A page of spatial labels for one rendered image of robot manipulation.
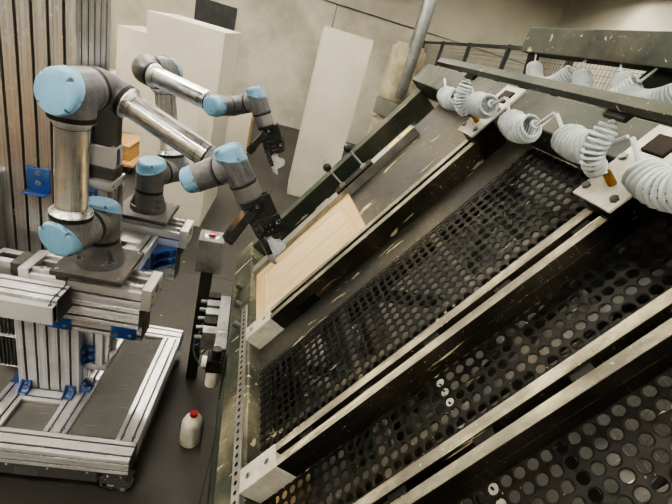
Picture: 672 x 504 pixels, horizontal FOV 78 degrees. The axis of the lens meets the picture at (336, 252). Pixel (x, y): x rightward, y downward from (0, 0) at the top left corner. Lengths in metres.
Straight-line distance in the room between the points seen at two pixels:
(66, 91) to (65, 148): 0.16
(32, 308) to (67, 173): 0.49
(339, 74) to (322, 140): 0.80
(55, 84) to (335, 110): 4.36
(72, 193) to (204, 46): 2.69
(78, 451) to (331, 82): 4.44
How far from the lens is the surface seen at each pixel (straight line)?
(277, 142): 1.79
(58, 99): 1.29
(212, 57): 3.91
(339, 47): 5.34
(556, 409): 0.75
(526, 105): 1.32
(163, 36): 3.99
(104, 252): 1.59
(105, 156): 1.75
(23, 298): 1.67
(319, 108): 5.39
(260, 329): 1.51
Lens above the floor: 1.91
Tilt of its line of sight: 26 degrees down
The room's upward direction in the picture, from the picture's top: 17 degrees clockwise
